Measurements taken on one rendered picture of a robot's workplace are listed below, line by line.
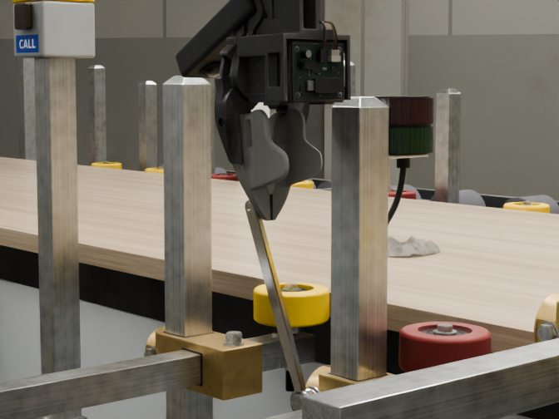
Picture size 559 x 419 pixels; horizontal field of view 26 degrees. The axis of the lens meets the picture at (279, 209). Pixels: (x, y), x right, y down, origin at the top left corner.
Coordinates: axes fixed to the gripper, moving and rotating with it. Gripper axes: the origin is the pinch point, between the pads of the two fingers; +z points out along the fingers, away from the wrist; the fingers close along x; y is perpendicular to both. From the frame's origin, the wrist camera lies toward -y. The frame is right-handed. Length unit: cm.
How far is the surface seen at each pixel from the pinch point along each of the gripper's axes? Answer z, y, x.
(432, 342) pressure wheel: 12.1, 8.8, 11.0
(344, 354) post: 13.2, 3.2, 6.2
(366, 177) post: -2.1, 5.2, 7.0
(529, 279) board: 12.1, -7.6, 44.8
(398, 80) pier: -15, -252, 274
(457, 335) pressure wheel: 11.8, 9.3, 13.7
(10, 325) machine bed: 27, -99, 27
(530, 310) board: 12.4, 4.0, 30.2
